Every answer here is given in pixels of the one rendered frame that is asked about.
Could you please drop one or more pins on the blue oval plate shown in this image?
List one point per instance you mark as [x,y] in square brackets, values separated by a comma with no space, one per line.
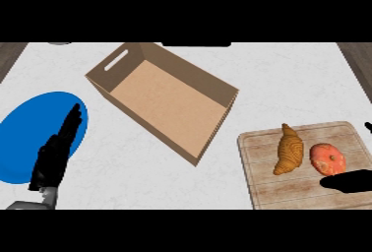
[27,131]

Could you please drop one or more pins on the golden brown croissant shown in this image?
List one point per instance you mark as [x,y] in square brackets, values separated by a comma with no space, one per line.
[290,151]

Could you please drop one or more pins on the pale wooden cutting board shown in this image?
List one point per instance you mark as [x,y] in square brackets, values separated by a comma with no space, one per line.
[296,183]

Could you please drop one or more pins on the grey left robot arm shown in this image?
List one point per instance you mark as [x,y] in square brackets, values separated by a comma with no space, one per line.
[45,200]

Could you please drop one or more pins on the grey round object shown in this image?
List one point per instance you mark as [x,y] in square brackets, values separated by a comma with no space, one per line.
[59,43]

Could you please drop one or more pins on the brown cardboard box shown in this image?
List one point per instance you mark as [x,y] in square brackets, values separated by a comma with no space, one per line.
[167,98]

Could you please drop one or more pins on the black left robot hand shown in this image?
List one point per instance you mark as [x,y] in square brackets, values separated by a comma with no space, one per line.
[53,154]

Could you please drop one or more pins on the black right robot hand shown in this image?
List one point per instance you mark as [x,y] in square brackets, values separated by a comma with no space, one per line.
[350,182]

